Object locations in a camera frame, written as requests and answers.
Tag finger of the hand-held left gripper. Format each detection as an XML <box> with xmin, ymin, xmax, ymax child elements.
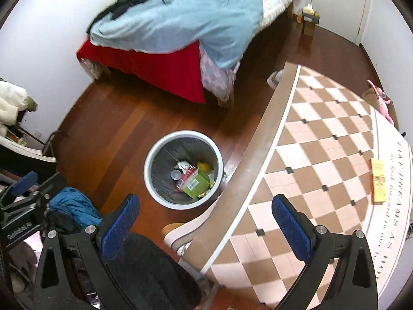
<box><xmin>0</xmin><ymin>173</ymin><xmax>68</xmax><ymax>222</ymax></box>
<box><xmin>0</xmin><ymin>172</ymin><xmax>39</xmax><ymax>202</ymax></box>

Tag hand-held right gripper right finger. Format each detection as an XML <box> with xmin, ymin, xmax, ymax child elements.
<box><xmin>272</xmin><ymin>194</ymin><xmax>379</xmax><ymax>310</ymax></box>

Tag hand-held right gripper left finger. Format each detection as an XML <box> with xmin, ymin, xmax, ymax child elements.
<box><xmin>33</xmin><ymin>194</ymin><xmax>141</xmax><ymax>310</ymax></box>

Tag white round trash can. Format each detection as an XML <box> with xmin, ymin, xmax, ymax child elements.
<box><xmin>144</xmin><ymin>131</ymin><xmax>224</xmax><ymax>209</ymax></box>

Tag green cardboard box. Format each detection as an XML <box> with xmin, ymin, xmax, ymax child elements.
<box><xmin>181</xmin><ymin>167</ymin><xmax>210</xmax><ymax>199</ymax></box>

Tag blue cloth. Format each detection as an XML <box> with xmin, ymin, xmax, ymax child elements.
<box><xmin>48</xmin><ymin>187</ymin><xmax>102</xmax><ymax>230</ymax></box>

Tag pink cloth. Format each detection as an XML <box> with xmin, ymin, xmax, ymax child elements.
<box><xmin>10</xmin><ymin>232</ymin><xmax>42</xmax><ymax>298</ymax></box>

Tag table with checkered cloth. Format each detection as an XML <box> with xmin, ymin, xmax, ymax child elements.
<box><xmin>163</xmin><ymin>61</ymin><xmax>413</xmax><ymax>307</ymax></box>

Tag white fuzzy garment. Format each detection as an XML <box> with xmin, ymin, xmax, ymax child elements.
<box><xmin>0</xmin><ymin>81</ymin><xmax>38</xmax><ymax>136</ymax></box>

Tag yellow booklet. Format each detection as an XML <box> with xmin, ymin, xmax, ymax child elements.
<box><xmin>370</xmin><ymin>158</ymin><xmax>388</xmax><ymax>205</ymax></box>

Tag wooden bed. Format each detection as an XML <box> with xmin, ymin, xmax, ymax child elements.
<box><xmin>76</xmin><ymin>0</ymin><xmax>294</xmax><ymax>109</ymax></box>

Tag pink plush toy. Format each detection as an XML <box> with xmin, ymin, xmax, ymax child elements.
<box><xmin>367</xmin><ymin>79</ymin><xmax>395</xmax><ymax>126</ymax></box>

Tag open cardboard box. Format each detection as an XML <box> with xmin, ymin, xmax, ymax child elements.
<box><xmin>361</xmin><ymin>87</ymin><xmax>401</xmax><ymax>130</ymax></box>

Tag red bed sheet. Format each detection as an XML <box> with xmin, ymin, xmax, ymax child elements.
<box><xmin>76</xmin><ymin>0</ymin><xmax>281</xmax><ymax>104</ymax></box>

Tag pink patterned quilt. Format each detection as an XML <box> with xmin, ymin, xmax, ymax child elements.
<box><xmin>198</xmin><ymin>0</ymin><xmax>294</xmax><ymax>99</ymax></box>

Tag dark clothes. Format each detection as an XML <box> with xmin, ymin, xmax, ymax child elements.
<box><xmin>86</xmin><ymin>0</ymin><xmax>163</xmax><ymax>34</ymax></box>

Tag tissue box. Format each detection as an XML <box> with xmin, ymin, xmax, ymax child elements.
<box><xmin>301</xmin><ymin>4</ymin><xmax>320</xmax><ymax>24</ymax></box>

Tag light blue duvet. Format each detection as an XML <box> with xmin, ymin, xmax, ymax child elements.
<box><xmin>87</xmin><ymin>0</ymin><xmax>294</xmax><ymax>70</ymax></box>

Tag white door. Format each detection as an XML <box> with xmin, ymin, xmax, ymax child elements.
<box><xmin>310</xmin><ymin>0</ymin><xmax>368</xmax><ymax>44</ymax></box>

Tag metal frame chair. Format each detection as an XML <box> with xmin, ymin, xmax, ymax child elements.
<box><xmin>0</xmin><ymin>126</ymin><xmax>62</xmax><ymax>165</ymax></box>

